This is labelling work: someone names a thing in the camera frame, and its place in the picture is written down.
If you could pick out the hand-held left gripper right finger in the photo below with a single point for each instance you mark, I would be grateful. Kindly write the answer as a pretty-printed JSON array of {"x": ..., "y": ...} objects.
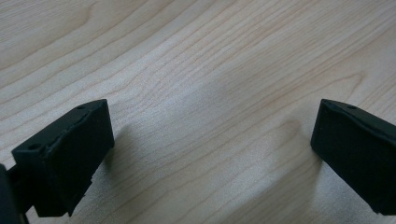
[{"x": 355, "y": 155}]

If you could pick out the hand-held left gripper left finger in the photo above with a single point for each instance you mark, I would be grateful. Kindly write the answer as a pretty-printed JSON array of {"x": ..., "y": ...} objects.
[{"x": 65, "y": 161}]

